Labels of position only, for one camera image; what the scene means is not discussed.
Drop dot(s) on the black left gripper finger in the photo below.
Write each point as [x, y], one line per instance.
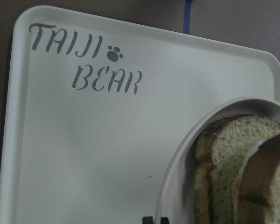
[148, 220]

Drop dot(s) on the cream bear tray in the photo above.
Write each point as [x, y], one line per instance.
[96, 109]

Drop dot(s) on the white round plate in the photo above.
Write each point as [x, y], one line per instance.
[177, 195]

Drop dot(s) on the bread slice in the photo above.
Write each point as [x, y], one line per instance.
[219, 152]
[266, 177]

